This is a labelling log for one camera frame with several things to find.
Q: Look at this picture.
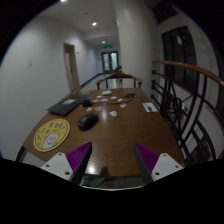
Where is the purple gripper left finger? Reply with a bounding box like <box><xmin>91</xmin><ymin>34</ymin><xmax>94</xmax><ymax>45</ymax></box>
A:
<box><xmin>40</xmin><ymin>141</ymin><xmax>93</xmax><ymax>186</ymax></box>

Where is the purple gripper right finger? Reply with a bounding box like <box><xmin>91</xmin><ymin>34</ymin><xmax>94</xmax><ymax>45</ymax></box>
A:
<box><xmin>133</xmin><ymin>142</ymin><xmax>185</xmax><ymax>185</ymax></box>

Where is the round yellow mouse pad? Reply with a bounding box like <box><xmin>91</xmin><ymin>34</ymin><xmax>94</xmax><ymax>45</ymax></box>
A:
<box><xmin>33</xmin><ymin>119</ymin><xmax>70</xmax><ymax>152</ymax></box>

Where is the black computer mouse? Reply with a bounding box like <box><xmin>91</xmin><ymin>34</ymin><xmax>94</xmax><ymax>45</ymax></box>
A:
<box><xmin>77</xmin><ymin>113</ymin><xmax>99</xmax><ymax>131</ymax></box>

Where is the white sticker near mouse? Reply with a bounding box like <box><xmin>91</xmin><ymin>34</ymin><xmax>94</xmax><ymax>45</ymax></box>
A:
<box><xmin>109</xmin><ymin>111</ymin><xmax>117</xmax><ymax>117</ymax></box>

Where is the white notepad with pen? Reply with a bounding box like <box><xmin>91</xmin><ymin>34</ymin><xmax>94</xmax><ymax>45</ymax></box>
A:
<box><xmin>143</xmin><ymin>103</ymin><xmax>157</xmax><ymax>112</ymax></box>

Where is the heart-shaped sticker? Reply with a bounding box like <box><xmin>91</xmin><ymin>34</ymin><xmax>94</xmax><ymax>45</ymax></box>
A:
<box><xmin>95</xmin><ymin>106</ymin><xmax>102</xmax><ymax>111</ymax></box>

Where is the closed dark laptop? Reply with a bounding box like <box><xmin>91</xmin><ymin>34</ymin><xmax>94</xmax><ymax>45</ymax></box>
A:
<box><xmin>47</xmin><ymin>94</ymin><xmax>90</xmax><ymax>116</ymax></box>

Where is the small black box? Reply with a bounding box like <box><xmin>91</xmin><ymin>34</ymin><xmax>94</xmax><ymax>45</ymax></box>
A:
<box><xmin>82</xmin><ymin>99</ymin><xmax>92</xmax><ymax>107</ymax></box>

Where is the red white sticker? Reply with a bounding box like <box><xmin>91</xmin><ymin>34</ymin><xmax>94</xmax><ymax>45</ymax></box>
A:
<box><xmin>120</xmin><ymin>103</ymin><xmax>127</xmax><ymax>109</ymax></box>

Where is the white paper stack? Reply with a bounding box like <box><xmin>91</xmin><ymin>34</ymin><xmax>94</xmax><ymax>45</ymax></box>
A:
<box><xmin>102</xmin><ymin>90</ymin><xmax>112</xmax><ymax>96</ymax></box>

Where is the wooden-topped black railing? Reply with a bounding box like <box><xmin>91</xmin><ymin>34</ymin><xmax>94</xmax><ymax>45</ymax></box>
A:
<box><xmin>151</xmin><ymin>60</ymin><xmax>224</xmax><ymax>165</ymax></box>

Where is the beige side door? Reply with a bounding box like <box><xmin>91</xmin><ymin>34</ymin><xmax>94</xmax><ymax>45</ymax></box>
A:
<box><xmin>63</xmin><ymin>43</ymin><xmax>80</xmax><ymax>91</ymax></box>

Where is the wooden armchair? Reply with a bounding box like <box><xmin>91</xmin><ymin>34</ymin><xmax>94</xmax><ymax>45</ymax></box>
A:
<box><xmin>96</xmin><ymin>72</ymin><xmax>143</xmax><ymax>89</ymax></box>

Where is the glass double door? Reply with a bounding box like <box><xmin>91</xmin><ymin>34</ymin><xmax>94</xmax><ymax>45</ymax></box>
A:
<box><xmin>101</xmin><ymin>51</ymin><xmax>119</xmax><ymax>74</ymax></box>

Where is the black cable bundle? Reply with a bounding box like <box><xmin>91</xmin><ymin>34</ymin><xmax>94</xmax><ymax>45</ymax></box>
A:
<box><xmin>113</xmin><ymin>92</ymin><xmax>138</xmax><ymax>105</ymax></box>

